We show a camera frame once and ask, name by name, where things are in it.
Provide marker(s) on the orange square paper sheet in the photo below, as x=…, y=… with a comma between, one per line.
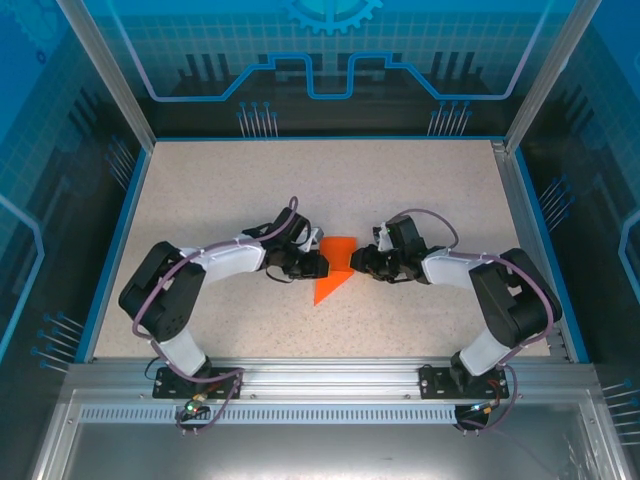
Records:
x=337, y=250

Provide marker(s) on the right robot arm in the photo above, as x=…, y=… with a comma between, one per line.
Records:
x=515, y=305

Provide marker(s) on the sheet metal tray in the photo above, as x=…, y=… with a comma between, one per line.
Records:
x=320, y=450

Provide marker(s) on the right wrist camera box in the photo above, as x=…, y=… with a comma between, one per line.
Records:
x=382, y=240

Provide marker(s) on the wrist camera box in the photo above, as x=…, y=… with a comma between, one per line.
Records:
x=382, y=240
x=316, y=236

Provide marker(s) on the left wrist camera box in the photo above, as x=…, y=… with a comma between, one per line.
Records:
x=316, y=236

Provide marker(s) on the aluminium mounting rail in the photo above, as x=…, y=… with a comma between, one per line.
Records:
x=325, y=380

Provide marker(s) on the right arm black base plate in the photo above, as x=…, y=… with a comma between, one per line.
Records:
x=432, y=382

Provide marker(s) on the aluminium side rail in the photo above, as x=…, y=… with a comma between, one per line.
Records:
x=526, y=240

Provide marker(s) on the blue table border frame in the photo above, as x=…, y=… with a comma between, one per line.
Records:
x=125, y=220

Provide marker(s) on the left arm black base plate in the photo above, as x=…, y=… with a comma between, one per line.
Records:
x=167, y=386

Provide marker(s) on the blue printed enclosure panel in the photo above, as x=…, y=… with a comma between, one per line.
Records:
x=200, y=40
x=600, y=200
x=40, y=200

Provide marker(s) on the aluminium frame post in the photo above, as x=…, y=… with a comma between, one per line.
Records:
x=111, y=75
x=547, y=75

